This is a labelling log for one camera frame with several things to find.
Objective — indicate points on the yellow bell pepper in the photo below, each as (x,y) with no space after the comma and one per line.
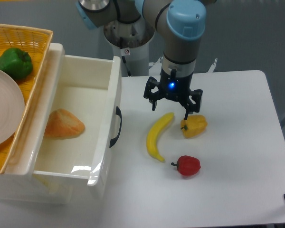
(193,126)

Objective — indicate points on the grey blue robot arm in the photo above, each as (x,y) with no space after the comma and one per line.
(181,24)

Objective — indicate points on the yellow woven basket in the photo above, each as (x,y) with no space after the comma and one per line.
(36,42)

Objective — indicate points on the white drawer cabinet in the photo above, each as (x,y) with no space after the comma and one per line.
(19,181)

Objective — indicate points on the white table frame bracket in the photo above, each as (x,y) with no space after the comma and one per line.
(213,66)

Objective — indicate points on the yellow banana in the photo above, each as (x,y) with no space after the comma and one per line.
(154,134)

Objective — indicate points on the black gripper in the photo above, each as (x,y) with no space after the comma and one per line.
(175,88)

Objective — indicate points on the green bell pepper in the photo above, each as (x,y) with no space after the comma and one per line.
(16,63)

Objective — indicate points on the orange bread loaf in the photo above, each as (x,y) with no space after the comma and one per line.
(63,124)

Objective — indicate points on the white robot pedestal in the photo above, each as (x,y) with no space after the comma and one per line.
(130,42)

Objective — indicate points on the white top drawer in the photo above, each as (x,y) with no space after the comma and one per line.
(90,89)

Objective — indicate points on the beige plate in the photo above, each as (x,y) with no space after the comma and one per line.
(11,106)

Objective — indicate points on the red bell pepper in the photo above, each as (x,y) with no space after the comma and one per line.
(187,165)

